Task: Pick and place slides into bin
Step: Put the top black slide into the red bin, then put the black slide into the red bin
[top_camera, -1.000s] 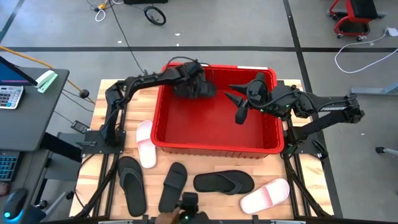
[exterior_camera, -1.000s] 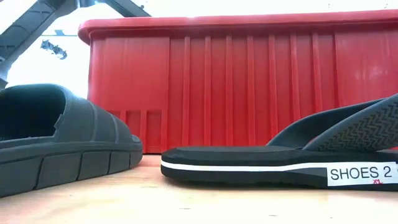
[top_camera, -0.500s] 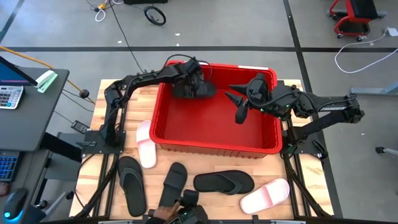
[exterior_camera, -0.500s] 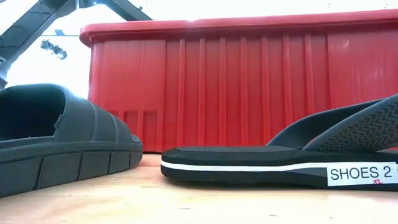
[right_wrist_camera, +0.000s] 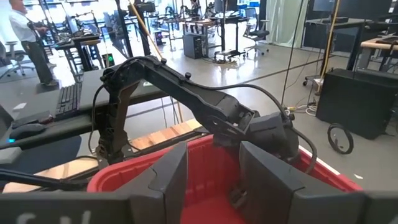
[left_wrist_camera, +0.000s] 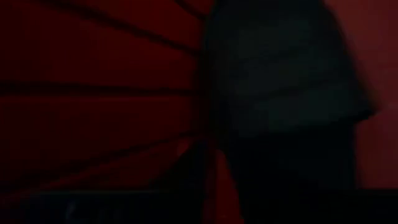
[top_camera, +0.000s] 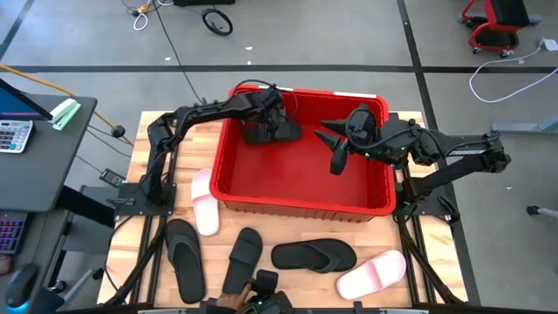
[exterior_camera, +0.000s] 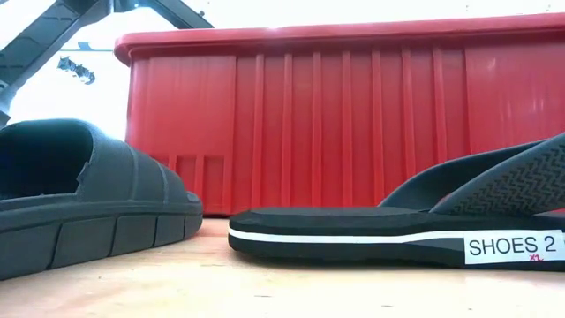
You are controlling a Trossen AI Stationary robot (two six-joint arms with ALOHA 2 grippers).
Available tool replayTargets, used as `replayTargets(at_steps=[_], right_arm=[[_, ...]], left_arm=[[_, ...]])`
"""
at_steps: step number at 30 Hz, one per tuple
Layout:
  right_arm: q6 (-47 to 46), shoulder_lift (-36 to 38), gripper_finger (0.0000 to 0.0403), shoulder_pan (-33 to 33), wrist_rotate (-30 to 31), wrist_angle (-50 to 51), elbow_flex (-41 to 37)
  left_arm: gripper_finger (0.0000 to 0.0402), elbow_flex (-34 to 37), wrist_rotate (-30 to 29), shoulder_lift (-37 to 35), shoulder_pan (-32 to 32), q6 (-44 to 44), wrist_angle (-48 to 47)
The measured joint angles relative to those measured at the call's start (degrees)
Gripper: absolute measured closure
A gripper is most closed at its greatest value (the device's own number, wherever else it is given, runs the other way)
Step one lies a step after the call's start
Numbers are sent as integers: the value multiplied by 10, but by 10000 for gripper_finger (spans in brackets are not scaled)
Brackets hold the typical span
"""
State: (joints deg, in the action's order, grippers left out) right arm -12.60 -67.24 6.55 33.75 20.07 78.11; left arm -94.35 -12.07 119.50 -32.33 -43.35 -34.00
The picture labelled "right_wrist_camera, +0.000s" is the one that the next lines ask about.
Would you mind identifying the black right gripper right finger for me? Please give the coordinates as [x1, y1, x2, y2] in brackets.
[238, 141, 366, 224]

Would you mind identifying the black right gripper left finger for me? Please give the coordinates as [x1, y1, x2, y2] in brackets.
[115, 141, 189, 224]

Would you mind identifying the red plastic bin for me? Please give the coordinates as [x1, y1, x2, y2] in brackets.
[86, 134, 364, 224]

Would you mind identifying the long white tape strip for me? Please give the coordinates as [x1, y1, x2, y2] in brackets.
[298, 145, 342, 176]

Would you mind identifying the black computer case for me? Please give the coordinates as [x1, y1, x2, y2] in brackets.
[315, 68, 398, 140]

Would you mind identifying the black office chair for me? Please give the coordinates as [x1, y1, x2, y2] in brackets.
[243, 7, 271, 56]

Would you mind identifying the pale green curtain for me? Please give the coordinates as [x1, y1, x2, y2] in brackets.
[266, 0, 309, 49]

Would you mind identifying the dark computer tower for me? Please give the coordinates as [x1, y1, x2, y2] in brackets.
[182, 33, 205, 60]

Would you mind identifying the backlit black keyboard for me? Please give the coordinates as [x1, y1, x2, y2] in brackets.
[55, 82, 83, 121]

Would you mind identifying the black mouse blue light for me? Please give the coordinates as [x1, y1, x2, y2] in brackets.
[8, 123, 47, 142]

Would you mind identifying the black desk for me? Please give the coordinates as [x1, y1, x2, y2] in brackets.
[0, 68, 170, 150]

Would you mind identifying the grey office chair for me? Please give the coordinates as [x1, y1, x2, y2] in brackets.
[0, 40, 34, 77]

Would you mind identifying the person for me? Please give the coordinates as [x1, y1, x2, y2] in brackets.
[8, 0, 59, 87]

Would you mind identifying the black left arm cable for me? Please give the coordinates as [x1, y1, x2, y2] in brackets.
[214, 83, 318, 174]

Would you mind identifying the white floor cable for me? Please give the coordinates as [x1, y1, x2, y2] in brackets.
[285, 104, 318, 118]

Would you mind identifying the black cable coil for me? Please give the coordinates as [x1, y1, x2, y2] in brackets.
[326, 123, 354, 155]

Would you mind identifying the black hanging cable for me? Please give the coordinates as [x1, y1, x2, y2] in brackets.
[280, 0, 305, 106]

